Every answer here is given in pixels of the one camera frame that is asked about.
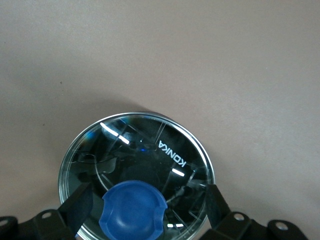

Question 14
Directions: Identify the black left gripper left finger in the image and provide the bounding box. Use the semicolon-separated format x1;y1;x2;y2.
0;182;94;240

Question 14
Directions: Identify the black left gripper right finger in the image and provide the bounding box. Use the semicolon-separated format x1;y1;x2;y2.
198;184;307;240

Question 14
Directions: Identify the glass lid with blue knob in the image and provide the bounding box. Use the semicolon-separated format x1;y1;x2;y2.
57;111;216;240

